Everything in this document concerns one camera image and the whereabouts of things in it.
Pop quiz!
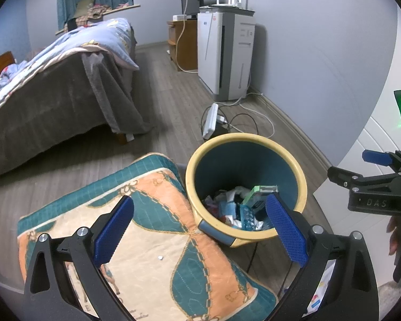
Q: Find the pale green carton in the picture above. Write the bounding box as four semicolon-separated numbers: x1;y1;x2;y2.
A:
245;185;279;208

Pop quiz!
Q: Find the white air purifier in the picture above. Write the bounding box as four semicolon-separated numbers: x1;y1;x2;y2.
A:
197;12;256;102

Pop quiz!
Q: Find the bed with grey cover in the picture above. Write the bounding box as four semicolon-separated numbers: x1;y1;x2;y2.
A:
0;17;140;123

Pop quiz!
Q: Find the black floor cable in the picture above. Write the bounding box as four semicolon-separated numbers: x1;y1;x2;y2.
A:
221;105;259;135

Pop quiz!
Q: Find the white tissue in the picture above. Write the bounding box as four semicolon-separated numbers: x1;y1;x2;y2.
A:
225;187;251;203

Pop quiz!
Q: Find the yellow-rimmed teal waste bin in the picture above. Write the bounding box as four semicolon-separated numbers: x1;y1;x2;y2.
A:
185;133;309;249

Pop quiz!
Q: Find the white red printed wrapper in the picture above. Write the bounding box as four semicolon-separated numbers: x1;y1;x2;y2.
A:
203;196;226;223

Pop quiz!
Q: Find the white router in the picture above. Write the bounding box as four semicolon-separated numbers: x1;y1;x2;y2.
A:
199;0;256;16

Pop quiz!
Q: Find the white colour printed box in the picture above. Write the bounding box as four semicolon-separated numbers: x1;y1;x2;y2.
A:
306;259;336;316

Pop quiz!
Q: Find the white floor cable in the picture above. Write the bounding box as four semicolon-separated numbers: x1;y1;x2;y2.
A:
217;89;276;139

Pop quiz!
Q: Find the plaid cloth pile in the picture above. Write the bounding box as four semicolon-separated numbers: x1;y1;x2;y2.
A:
76;4;112;25

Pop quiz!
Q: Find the white monitor cable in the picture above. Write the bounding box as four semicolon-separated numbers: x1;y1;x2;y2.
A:
174;0;198;73

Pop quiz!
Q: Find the wooden cabinet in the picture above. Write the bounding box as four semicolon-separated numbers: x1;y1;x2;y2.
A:
167;19;199;72

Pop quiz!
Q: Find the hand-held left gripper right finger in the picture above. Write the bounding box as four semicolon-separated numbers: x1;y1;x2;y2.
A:
265;192;378;321

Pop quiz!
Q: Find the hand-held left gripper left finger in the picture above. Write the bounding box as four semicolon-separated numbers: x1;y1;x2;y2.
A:
23;194;136;321

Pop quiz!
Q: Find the olive pillow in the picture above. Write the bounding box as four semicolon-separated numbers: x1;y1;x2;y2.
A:
74;0;98;19

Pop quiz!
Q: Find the teal orange quilted mat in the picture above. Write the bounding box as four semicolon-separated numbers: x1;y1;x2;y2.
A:
17;153;279;321

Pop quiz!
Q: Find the blue blister pack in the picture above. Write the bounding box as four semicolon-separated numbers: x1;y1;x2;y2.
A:
239;205;259;231

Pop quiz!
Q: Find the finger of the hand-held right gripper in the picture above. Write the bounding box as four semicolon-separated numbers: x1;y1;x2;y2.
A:
361;149;401;176
327;166;367;192

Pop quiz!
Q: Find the person's right hand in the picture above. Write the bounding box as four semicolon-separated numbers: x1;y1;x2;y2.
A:
387;215;401;255

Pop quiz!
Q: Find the wooden windowsill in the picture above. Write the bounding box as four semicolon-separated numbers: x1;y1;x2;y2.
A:
55;3;141;36

